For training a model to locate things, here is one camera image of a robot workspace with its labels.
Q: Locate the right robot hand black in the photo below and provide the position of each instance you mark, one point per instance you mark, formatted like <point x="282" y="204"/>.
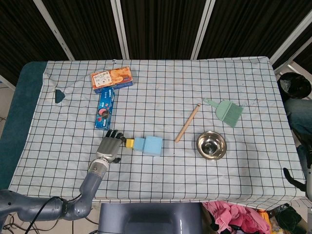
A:
<point x="292" y="180"/>

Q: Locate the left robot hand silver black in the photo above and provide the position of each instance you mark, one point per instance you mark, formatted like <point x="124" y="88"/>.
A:
<point x="109" y="146"/>

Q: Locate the small yellow foam cube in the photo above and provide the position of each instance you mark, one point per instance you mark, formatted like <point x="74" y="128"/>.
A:
<point x="130" y="143"/>

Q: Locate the small light blue cube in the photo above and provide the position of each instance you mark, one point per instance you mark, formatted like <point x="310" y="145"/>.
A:
<point x="139" y="144"/>

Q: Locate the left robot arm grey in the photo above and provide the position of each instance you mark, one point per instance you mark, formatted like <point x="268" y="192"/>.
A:
<point x="87" y="185"/>

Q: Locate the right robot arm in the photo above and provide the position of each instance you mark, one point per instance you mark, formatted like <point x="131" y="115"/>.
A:
<point x="309" y="182"/>

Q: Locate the blue Oreo cookie box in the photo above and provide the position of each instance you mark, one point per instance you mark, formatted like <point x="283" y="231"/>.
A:
<point x="104" y="109"/>

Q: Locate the black plastic bag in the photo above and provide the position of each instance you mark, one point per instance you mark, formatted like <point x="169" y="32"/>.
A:
<point x="290" y="218"/>

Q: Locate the large blue foam cube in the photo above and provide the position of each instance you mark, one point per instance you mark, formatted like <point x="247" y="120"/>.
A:
<point x="153" y="146"/>

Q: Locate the person leg in jeans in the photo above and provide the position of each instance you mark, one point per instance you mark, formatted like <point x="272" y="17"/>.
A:
<point x="299" y="117"/>

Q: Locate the white checkered tablecloth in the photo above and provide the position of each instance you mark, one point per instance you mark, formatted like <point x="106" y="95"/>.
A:
<point x="170" y="175"/>

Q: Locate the orange cracker box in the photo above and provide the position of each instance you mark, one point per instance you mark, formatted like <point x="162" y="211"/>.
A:
<point x="112" y="78"/>

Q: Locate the pink cloth pile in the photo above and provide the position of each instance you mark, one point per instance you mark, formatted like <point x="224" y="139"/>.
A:
<point x="234" y="218"/>

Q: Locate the wooden rolling stick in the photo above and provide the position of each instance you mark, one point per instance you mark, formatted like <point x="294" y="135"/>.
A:
<point x="187" y="123"/>

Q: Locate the grey robot torso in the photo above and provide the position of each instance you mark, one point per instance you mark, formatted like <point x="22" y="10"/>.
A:
<point x="150" y="218"/>

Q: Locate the stainless steel bowl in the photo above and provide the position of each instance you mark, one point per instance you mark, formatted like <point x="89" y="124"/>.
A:
<point x="211" y="145"/>

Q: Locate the teal table padding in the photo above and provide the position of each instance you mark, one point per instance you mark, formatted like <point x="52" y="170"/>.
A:
<point x="22" y="117"/>

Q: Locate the green plastic brush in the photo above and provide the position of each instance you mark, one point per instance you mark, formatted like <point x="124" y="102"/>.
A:
<point x="228" y="113"/>

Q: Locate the black bin with bag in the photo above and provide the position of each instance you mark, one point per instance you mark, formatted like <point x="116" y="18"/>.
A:
<point x="295" y="85"/>

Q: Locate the double white frame post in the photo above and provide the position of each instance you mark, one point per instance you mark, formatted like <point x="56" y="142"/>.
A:
<point x="120" y="29"/>

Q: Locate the slanted white frame post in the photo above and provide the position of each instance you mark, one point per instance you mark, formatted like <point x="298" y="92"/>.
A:
<point x="53" y="30"/>

